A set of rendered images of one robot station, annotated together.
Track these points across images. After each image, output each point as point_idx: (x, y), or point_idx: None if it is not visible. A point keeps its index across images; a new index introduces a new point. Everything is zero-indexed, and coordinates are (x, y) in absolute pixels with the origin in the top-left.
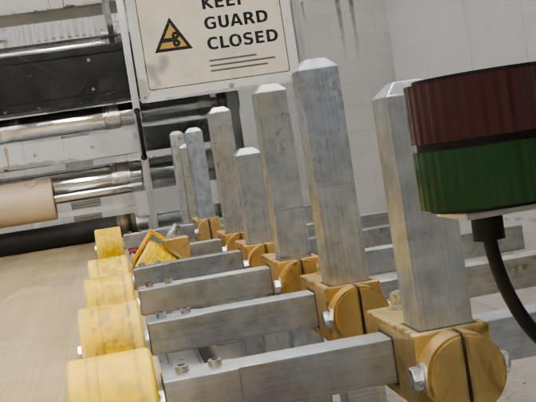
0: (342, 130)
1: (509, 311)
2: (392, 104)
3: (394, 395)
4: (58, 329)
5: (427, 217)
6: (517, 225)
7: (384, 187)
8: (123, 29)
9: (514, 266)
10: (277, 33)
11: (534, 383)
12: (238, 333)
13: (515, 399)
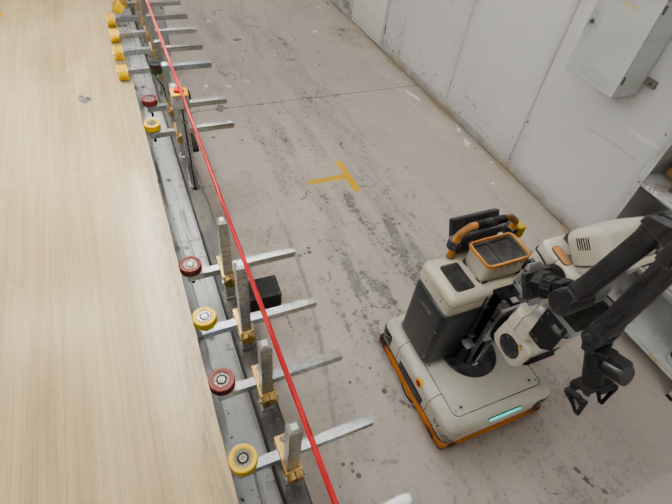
0: (153, 26)
1: (172, 64)
2: (154, 43)
3: (203, 12)
4: (100, 30)
5: (159, 56)
6: (193, 28)
7: None
8: None
9: (183, 47)
10: None
11: (249, 17)
12: (138, 53)
13: (241, 23)
